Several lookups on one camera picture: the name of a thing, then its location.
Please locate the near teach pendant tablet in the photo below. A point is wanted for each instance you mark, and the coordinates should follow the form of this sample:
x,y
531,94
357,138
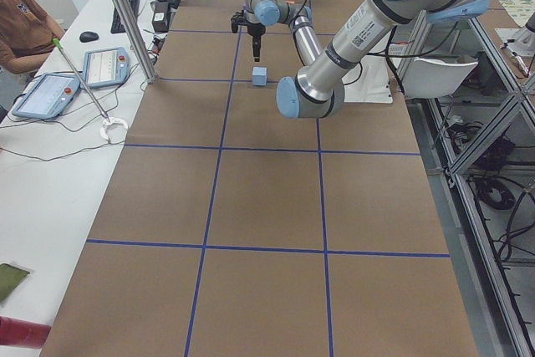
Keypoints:
x,y
48,97

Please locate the light blue foam block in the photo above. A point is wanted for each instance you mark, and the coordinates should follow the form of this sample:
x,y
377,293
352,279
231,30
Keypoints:
x,y
259,76

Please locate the reacher grabber stick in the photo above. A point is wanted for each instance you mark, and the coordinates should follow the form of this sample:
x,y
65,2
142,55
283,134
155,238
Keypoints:
x,y
108,120

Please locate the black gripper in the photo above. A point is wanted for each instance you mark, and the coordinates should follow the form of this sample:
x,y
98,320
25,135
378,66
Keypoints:
x,y
255,31

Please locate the green bean bag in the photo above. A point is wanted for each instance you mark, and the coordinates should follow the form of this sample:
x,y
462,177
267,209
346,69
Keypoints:
x,y
11,277

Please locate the black computer mouse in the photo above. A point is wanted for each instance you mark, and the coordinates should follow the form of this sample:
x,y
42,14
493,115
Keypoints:
x,y
88,36

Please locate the red cylinder object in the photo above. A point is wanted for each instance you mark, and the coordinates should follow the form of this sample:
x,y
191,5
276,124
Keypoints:
x,y
23,334

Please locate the aluminium frame post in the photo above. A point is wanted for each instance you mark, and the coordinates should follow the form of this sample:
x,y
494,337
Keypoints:
x,y
129,21

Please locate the seated person brown shirt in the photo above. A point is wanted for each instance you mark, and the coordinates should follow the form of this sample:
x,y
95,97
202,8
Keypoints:
x,y
27,34

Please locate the far teach pendant tablet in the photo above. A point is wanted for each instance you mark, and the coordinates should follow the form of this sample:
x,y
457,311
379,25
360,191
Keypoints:
x,y
106,67

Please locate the black power adapter box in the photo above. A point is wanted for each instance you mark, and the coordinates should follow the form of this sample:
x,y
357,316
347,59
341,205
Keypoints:
x,y
161,17

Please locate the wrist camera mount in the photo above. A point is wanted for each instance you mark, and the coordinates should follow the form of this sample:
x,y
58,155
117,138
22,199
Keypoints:
x,y
238,20

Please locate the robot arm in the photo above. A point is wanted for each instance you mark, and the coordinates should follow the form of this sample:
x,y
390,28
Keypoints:
x,y
257,15
317,89

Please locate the teach pendant tablet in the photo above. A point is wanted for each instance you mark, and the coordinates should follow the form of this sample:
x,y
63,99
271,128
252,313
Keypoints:
x,y
48,97
106,67

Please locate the white chair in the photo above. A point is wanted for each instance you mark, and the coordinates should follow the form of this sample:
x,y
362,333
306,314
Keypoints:
x,y
434,78

